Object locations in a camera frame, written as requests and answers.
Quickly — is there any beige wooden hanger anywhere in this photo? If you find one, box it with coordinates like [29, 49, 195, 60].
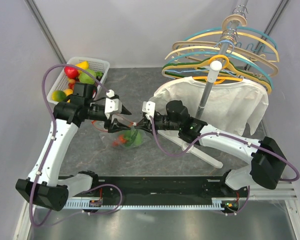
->
[172, 41, 279, 77]

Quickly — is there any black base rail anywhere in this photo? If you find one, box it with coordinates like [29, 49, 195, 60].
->
[64, 176, 249, 212]

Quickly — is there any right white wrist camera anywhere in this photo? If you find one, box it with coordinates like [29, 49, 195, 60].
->
[142, 101, 156, 120]

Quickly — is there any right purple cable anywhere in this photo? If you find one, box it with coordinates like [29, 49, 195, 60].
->
[151, 117, 300, 182]

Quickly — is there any green hanger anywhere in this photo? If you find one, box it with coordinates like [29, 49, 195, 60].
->
[162, 62, 273, 94]

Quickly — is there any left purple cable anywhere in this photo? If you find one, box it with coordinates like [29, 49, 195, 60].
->
[28, 64, 111, 228]

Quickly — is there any dark mangosteen toy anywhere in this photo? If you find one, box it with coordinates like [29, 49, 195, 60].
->
[95, 71, 104, 81]

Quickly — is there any red apple toy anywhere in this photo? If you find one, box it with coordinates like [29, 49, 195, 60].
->
[64, 66, 79, 79]

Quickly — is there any orange plastic hanger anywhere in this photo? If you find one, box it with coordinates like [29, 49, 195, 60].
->
[192, 54, 242, 85]

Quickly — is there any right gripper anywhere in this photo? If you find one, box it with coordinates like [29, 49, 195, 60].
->
[135, 112, 181, 136]

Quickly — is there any clear zip top bag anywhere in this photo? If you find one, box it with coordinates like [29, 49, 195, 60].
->
[91, 120, 151, 150]

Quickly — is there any yellow green mango toy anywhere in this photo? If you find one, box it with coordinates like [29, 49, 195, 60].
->
[51, 90, 67, 102]

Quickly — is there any teal hanger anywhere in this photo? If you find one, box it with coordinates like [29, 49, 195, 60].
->
[184, 26, 280, 64]

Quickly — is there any yellow orange fruit toy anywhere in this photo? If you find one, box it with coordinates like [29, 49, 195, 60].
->
[63, 88, 73, 97]

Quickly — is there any white t-shirt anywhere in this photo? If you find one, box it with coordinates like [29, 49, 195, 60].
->
[149, 76, 269, 136]

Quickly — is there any green cabbage toy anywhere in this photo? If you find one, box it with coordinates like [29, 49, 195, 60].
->
[78, 69, 97, 85]

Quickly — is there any clothes rack stand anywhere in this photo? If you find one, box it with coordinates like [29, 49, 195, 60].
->
[158, 0, 248, 169]

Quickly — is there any purple cable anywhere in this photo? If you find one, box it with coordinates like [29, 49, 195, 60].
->
[28, 64, 111, 228]
[151, 117, 300, 182]

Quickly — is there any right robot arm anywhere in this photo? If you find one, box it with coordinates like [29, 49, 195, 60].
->
[136, 100, 287, 197]

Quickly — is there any orange carrot toy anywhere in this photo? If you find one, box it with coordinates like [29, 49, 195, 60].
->
[112, 134, 127, 147]

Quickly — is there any white plastic basket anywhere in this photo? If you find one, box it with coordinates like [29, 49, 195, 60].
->
[46, 56, 110, 105]

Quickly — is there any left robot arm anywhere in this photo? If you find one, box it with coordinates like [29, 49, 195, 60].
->
[15, 83, 131, 211]

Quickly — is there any small green fruit toy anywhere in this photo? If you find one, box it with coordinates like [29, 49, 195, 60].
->
[130, 129, 143, 147]

